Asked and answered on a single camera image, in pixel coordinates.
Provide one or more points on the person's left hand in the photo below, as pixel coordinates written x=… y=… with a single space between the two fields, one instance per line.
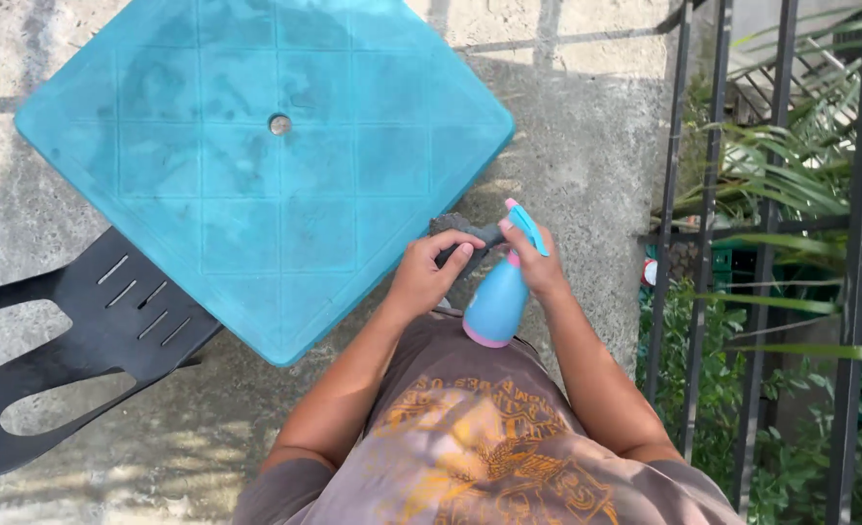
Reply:
x=420 y=275

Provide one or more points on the person's right hand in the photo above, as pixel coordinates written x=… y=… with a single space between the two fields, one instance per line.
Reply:
x=540 y=266

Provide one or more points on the person's right fingers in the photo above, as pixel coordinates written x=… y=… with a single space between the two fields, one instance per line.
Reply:
x=512 y=237

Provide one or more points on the grey cleaning cloth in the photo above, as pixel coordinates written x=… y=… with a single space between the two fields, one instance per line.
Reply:
x=467 y=237

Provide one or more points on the blue pink spray bottle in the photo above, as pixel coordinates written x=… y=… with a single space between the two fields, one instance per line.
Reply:
x=502 y=295

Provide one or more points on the person's brown printed shirt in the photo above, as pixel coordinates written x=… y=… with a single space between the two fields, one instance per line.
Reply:
x=475 y=445

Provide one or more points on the black metal railing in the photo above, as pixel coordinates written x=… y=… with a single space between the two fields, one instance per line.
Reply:
x=763 y=240

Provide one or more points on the blue plastic square table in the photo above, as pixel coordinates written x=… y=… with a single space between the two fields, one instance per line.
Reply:
x=256 y=160

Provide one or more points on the green plants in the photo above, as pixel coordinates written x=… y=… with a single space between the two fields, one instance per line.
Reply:
x=795 y=292

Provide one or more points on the black plastic chair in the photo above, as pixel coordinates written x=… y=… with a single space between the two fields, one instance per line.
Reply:
x=85 y=343

